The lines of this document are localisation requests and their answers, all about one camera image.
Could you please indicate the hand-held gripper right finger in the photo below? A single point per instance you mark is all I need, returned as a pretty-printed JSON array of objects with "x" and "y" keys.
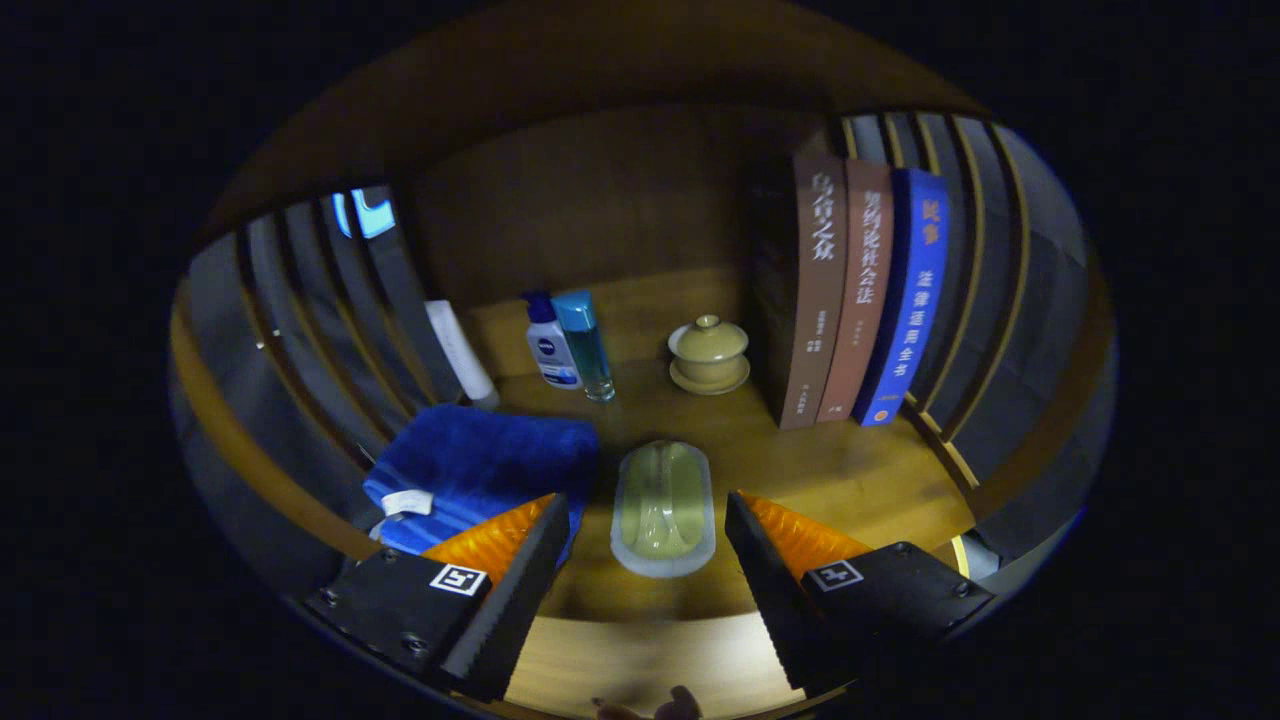
[{"x": 775, "y": 600}]

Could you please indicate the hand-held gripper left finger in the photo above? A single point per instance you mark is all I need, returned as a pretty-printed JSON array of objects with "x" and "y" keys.
[{"x": 515, "y": 600}]

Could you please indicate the wooden drawer with black knob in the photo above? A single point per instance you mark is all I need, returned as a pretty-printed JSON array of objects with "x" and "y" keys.
[{"x": 640, "y": 660}]

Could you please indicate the wooden countertop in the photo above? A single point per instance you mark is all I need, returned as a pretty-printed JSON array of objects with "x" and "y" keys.
[{"x": 800, "y": 470}]

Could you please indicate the wooden cabinet with shelf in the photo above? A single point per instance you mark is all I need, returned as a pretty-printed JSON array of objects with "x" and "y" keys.
[{"x": 620, "y": 200}]

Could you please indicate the blue towel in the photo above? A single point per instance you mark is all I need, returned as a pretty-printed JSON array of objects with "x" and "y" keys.
[{"x": 480, "y": 460}]

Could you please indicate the white bottle with blue cap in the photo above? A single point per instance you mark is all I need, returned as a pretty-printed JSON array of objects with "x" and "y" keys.
[{"x": 553, "y": 355}]

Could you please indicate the white tube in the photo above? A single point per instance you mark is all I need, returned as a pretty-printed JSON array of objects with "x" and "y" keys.
[{"x": 460, "y": 350}]

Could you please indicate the beige lidded teacup with saucer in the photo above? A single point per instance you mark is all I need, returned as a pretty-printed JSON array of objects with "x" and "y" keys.
[{"x": 708, "y": 350}]

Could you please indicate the teal clear bottle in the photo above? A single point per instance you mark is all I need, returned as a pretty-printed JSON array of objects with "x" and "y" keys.
[{"x": 585, "y": 340}]

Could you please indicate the dark brown book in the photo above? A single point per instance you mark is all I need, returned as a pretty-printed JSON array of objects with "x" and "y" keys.
[{"x": 815, "y": 300}]

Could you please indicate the reddish brown book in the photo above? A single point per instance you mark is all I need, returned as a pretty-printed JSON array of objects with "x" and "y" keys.
[{"x": 862, "y": 300}]

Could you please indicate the blue book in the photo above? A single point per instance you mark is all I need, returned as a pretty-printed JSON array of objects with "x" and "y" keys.
[{"x": 910, "y": 300}]

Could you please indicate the black backdrop cloth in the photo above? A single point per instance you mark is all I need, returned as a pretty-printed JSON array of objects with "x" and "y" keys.
[{"x": 1055, "y": 290}]

